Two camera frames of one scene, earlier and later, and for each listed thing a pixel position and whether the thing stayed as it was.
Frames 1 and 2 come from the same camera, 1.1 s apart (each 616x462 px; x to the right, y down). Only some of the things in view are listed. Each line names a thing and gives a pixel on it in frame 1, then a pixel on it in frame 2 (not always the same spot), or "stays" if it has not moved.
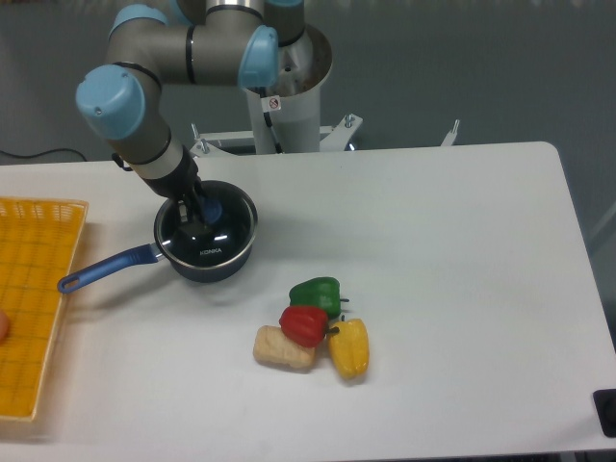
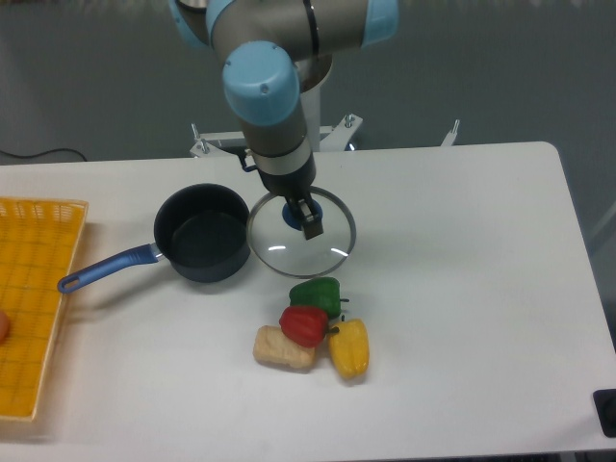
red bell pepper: [306, 325] stays
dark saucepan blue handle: [209, 235] stays
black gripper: [183, 182] → [294, 184]
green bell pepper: [320, 292] stays
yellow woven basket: [38, 243] stays
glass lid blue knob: [230, 222] → [277, 242]
